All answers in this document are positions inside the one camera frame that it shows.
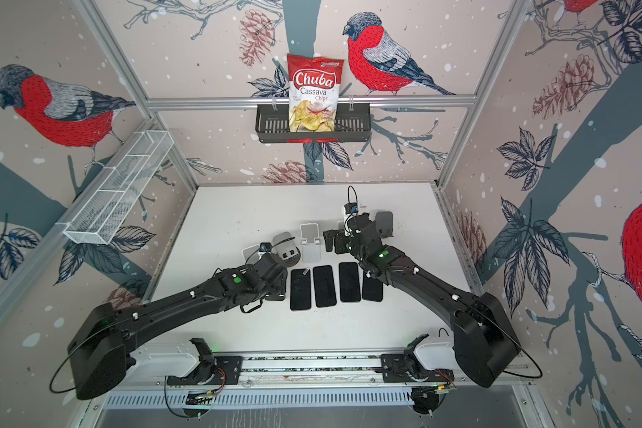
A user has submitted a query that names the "purple-edged black phone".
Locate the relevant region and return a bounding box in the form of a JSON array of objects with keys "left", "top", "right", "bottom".
[{"left": 290, "top": 269, "right": 311, "bottom": 311}]

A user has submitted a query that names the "green-edged black phone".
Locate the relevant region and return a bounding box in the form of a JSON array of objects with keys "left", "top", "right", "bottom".
[{"left": 339, "top": 262, "right": 361, "bottom": 302}]

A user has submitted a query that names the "black phone with label sticker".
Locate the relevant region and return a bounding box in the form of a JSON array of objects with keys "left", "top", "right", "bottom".
[{"left": 361, "top": 272, "right": 383, "bottom": 302}]

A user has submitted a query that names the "silver-edged black phone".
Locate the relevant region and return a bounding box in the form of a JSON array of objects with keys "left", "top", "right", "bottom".
[{"left": 312, "top": 265, "right": 337, "bottom": 308}]

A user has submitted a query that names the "blue-edged phone with sticker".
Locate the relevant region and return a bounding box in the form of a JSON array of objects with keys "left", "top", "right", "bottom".
[{"left": 265, "top": 290, "right": 286, "bottom": 301}]

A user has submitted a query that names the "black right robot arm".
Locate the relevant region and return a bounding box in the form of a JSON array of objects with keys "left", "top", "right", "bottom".
[{"left": 323, "top": 213, "right": 521, "bottom": 388}]

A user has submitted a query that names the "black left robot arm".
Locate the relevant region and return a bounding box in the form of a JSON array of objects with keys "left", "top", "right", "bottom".
[{"left": 67, "top": 254, "right": 288, "bottom": 401}]

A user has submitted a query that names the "white phone stand far left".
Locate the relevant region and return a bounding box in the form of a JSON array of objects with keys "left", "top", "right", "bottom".
[{"left": 242, "top": 244, "right": 260, "bottom": 265}]

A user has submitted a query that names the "white phone stand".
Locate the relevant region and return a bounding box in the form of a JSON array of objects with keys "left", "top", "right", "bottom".
[
  {"left": 242, "top": 244, "right": 260, "bottom": 265},
  {"left": 300, "top": 223, "right": 321, "bottom": 264}
]

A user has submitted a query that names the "Chuba cassava chips bag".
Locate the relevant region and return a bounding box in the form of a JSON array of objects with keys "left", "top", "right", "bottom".
[{"left": 287, "top": 55, "right": 344, "bottom": 132}]

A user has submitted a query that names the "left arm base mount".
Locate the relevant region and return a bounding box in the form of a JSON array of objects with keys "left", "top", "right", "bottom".
[{"left": 166, "top": 338, "right": 244, "bottom": 386}]

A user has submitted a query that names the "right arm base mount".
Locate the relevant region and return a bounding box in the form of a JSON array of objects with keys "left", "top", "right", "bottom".
[{"left": 374, "top": 333, "right": 455, "bottom": 385}]

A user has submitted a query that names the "black wall basket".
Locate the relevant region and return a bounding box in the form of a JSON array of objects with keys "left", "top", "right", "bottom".
[{"left": 255, "top": 102, "right": 372, "bottom": 144}]

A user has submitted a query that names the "white wire wall basket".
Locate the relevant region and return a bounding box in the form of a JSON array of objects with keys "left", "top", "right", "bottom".
[{"left": 63, "top": 130, "right": 174, "bottom": 244}]

